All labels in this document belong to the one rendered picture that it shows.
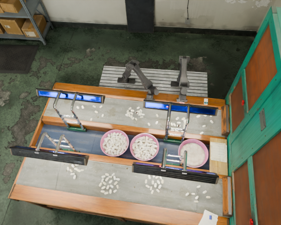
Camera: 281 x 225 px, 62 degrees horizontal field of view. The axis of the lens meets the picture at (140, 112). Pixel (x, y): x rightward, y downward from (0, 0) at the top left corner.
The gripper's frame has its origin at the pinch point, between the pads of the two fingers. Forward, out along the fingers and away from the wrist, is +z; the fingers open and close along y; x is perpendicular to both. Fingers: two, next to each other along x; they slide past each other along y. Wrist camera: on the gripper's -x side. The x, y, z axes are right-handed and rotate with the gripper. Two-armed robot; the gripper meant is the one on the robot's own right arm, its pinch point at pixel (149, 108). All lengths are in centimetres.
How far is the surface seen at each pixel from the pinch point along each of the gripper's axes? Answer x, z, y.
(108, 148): -28, 37, -32
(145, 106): -34.2, -7.4, -0.1
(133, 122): -9.3, 13.9, -13.5
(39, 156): -71, 35, -75
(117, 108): -0.7, 3.5, -32.0
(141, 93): 10.2, -13.1, -10.5
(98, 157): -37, 43, -38
